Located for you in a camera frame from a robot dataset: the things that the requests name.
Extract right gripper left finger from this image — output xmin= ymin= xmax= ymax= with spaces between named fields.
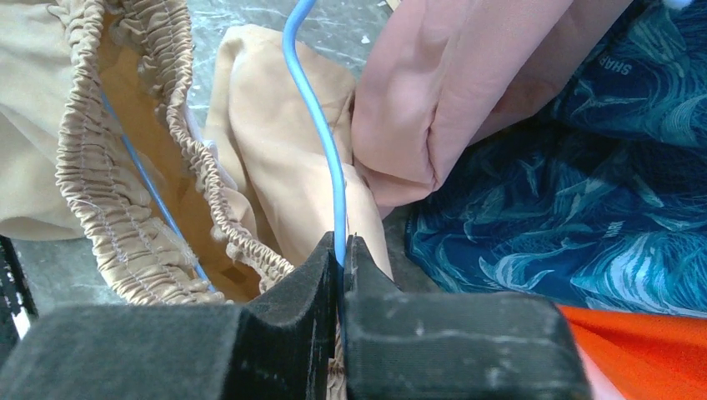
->
xmin=1 ymin=233 xmax=336 ymax=399

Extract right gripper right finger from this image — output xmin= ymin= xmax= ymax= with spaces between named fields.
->
xmin=343 ymin=237 xmax=591 ymax=399

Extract blue wire hanger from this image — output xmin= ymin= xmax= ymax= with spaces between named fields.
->
xmin=121 ymin=0 xmax=348 ymax=294

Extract pink shorts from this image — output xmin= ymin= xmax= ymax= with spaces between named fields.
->
xmin=352 ymin=0 xmax=628 ymax=215

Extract beige shorts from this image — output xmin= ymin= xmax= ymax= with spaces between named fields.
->
xmin=0 ymin=0 xmax=394 ymax=400

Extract blue patterned shorts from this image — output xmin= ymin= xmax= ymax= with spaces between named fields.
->
xmin=406 ymin=1 xmax=706 ymax=318

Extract orange shorts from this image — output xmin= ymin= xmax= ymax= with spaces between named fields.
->
xmin=560 ymin=306 xmax=706 ymax=399

